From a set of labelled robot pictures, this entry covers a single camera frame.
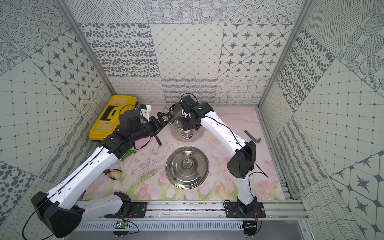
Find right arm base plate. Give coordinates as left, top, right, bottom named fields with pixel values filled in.
left=224, top=201, right=266, bottom=219

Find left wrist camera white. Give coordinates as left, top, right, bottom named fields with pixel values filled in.
left=139, top=105, right=152, bottom=120

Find stainless steel pot lid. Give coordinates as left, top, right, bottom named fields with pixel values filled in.
left=166, top=147, right=210, bottom=189

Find yellow black toolbox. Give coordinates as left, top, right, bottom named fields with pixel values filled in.
left=89, top=95, right=138, bottom=142

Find white slotted cable duct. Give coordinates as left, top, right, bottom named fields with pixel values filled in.
left=76, top=220, right=243, bottom=232

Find green toy drill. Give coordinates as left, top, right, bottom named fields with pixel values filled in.
left=119, top=150, right=137, bottom=162

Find circuit board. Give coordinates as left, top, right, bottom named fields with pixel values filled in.
left=243, top=221, right=258, bottom=237
left=116, top=221, right=128, bottom=229

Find right circuit board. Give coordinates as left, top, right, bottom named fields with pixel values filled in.
left=243, top=221, right=258, bottom=237

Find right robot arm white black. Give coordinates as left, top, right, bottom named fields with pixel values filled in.
left=179, top=93, right=268, bottom=208

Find yellow handled pliers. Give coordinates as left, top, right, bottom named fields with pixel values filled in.
left=103, top=169, right=124, bottom=181

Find black handled hammer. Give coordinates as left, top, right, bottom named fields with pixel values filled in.
left=155, top=136, right=163, bottom=146

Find aluminium mounting rail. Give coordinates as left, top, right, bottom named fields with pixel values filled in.
left=75, top=197, right=309, bottom=222

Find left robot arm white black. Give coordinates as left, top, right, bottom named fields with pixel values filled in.
left=32, top=110, right=172, bottom=238

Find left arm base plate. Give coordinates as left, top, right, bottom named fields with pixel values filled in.
left=104, top=202, right=148, bottom=219

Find grey hex key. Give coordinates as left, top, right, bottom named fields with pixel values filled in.
left=244, top=130, right=261, bottom=144

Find left circuit board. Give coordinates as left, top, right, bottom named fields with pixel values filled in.
left=116, top=221, right=128, bottom=229

